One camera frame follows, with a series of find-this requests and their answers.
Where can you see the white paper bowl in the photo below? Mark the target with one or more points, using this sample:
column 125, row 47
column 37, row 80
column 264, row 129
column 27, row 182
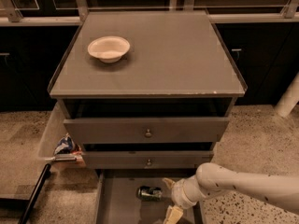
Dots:
column 109, row 49

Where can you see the crumpled snack bag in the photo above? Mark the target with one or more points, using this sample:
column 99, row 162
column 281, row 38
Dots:
column 66, row 145

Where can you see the clear plastic bin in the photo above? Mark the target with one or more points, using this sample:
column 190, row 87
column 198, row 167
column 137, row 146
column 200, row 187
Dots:
column 54, row 131

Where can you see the grey middle drawer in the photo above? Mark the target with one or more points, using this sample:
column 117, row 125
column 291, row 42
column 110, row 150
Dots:
column 146, row 159

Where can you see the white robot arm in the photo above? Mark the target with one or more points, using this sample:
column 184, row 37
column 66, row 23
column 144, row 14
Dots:
column 212, row 180

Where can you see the white cylindrical post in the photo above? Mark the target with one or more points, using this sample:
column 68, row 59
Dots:
column 289, row 99

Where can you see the metal railing frame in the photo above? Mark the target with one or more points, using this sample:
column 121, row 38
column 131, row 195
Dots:
column 52, row 12

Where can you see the dark wall cabinets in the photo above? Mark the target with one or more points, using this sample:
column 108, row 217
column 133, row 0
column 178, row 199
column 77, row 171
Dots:
column 266, row 54

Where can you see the black pole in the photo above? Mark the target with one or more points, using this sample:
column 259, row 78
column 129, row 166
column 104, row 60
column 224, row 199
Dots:
column 45, row 174

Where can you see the grey drawer cabinet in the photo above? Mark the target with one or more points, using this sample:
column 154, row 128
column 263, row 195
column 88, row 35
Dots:
column 176, row 67

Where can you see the grey drawer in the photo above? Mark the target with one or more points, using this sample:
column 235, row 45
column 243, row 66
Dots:
column 120, row 203
column 145, row 130
column 146, row 159

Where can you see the grey bottom drawer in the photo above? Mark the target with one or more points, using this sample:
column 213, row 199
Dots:
column 120, row 203

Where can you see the grey top drawer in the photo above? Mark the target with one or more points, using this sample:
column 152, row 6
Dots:
column 145, row 130

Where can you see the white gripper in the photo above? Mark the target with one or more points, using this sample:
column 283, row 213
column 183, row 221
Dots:
column 177, row 190

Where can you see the green soda can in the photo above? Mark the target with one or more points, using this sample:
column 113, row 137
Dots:
column 149, row 194

